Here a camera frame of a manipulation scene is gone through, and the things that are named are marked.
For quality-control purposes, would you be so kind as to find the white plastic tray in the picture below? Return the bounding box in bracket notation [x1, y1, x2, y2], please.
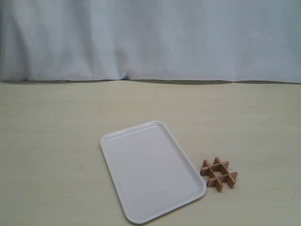
[100, 121, 206, 224]

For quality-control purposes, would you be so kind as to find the white cloth backdrop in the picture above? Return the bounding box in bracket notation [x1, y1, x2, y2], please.
[0, 0, 301, 83]

